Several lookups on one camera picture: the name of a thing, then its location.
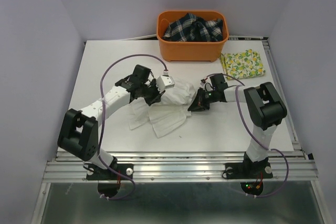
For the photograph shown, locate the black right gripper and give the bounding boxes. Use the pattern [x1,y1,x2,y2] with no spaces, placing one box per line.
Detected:
[187,87,217,111]

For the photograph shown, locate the white skirt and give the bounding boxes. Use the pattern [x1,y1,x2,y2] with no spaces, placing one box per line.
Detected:
[129,78,196,138]

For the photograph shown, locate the lemon print skirt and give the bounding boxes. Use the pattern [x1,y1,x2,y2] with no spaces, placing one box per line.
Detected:
[219,49,266,79]

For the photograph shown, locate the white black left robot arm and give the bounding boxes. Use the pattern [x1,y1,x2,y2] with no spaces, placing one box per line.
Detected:
[57,65,175,180]

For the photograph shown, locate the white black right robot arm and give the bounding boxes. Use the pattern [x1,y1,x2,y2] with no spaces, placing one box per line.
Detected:
[188,73,287,180]

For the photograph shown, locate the orange plastic basket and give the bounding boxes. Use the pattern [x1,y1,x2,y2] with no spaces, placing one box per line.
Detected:
[156,9,229,62]

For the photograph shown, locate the dark plaid skirt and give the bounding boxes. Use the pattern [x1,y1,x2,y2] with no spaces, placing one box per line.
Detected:
[163,13,224,42]

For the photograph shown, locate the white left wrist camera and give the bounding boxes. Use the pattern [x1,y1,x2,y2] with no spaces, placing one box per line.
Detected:
[156,75,175,92]

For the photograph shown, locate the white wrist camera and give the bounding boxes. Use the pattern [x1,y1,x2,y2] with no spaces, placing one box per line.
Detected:
[156,75,175,92]
[200,77,210,89]

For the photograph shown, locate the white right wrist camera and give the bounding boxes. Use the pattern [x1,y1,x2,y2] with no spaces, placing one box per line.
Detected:
[200,77,210,89]

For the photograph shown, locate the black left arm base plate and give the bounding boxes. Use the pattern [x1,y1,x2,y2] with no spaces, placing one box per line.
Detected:
[83,163,134,181]

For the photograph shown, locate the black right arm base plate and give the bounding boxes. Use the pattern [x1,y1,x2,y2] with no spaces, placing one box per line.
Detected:
[222,162,273,180]

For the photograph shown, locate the aluminium front rail frame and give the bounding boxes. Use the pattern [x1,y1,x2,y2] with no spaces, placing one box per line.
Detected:
[43,151,318,184]

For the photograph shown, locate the aluminium right side rail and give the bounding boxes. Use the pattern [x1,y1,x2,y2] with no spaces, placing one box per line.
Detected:
[262,39,305,157]

